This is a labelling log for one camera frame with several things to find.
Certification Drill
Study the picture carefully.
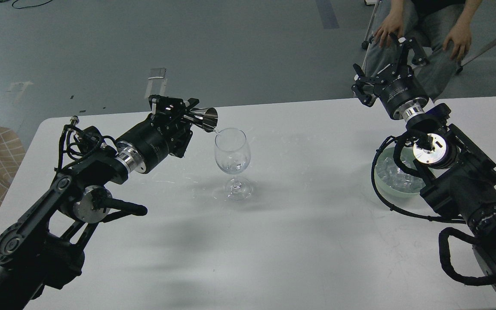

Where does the seated person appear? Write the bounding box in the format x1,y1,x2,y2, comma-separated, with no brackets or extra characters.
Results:
366,0,481,101

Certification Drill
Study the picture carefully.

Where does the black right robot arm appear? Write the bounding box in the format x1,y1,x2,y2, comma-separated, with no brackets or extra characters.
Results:
351,34,496,291

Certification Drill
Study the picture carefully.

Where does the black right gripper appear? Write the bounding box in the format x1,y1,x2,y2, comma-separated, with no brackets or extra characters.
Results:
351,35,430,121

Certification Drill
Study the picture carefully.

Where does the green bowl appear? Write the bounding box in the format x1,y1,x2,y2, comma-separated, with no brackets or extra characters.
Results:
374,147,425,198

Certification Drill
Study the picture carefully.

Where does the pile of ice cubes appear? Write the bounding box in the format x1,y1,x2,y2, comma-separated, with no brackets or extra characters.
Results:
374,157,425,193

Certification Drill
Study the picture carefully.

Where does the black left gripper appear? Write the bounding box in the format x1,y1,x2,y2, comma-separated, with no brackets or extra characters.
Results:
116,95,200,174

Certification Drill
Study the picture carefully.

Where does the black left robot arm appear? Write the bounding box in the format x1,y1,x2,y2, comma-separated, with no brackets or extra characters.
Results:
0,96,218,310

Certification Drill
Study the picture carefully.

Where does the black floor cable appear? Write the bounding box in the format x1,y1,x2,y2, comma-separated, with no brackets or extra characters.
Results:
0,0,53,18

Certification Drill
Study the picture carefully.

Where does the clear wine glass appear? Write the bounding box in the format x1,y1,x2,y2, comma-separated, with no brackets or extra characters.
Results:
214,127,253,200

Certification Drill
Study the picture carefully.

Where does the silver metal jigger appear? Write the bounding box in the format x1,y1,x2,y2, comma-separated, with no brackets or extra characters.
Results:
183,107,218,132

